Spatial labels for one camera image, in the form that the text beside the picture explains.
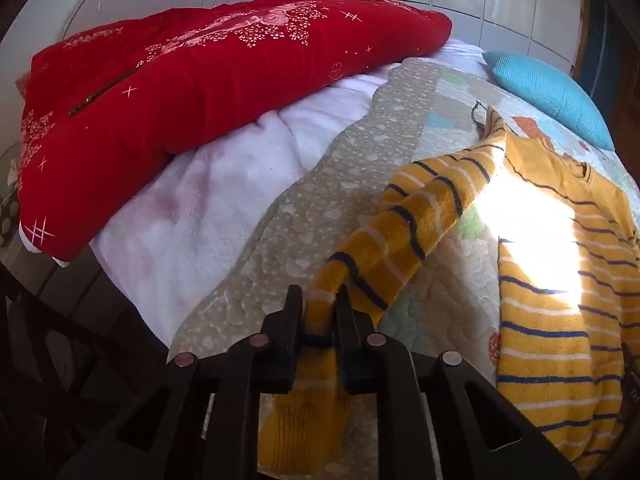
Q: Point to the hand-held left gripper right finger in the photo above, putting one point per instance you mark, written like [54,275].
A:
[351,347]

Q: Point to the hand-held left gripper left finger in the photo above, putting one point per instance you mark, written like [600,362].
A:
[289,345]

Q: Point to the yellow striped knit sweater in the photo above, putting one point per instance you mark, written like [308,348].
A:
[400,220]

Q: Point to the patchwork quilt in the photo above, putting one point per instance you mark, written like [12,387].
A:
[310,195]

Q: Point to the white fleece blanket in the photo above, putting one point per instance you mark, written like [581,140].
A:
[200,210]

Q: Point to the red embroidered pillow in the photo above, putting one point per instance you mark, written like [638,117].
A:
[200,90]

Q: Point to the blue knit pillow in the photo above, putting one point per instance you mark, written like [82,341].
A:
[550,90]

